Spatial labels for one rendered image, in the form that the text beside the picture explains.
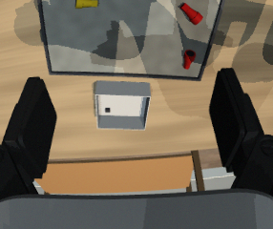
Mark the grey rectangular case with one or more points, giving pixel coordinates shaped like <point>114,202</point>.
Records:
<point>128,38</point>

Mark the yellow wire connector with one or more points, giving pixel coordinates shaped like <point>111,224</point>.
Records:
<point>79,4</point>

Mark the grey open metal box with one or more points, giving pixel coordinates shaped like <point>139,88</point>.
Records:
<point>126,111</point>

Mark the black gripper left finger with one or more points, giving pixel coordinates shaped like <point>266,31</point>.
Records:
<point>25,149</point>

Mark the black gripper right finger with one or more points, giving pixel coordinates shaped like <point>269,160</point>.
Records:
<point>244,149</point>

